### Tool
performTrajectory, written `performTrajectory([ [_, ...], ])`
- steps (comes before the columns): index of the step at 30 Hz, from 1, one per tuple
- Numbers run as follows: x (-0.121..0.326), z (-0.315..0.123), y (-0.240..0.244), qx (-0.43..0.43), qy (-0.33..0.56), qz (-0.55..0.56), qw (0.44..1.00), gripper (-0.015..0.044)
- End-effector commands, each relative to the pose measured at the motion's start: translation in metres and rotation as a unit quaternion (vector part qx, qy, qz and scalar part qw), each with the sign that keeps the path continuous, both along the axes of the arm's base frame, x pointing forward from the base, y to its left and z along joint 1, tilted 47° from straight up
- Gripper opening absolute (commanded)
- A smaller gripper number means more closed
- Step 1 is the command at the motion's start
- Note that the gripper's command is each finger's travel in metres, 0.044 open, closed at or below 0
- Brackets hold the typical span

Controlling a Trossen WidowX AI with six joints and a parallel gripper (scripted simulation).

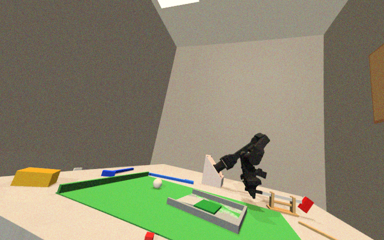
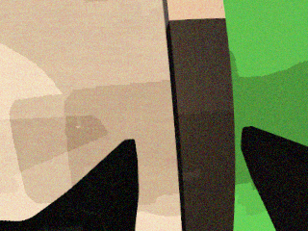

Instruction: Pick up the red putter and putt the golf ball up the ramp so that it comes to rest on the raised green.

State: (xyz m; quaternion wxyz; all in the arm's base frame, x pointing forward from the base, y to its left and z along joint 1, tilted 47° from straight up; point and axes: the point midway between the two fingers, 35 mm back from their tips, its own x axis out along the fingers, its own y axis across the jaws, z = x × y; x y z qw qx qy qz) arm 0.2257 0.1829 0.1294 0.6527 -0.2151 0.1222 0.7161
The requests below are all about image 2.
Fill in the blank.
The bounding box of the green putting mat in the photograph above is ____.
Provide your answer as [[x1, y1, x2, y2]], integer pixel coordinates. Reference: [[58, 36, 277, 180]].
[[223, 0, 308, 231]]

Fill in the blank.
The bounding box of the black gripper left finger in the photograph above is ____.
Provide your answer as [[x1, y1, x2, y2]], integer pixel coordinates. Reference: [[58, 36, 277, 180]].
[[0, 139, 139, 231]]

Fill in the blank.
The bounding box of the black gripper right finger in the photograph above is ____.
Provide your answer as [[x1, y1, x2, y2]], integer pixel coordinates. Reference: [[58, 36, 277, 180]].
[[240, 126, 308, 231]]

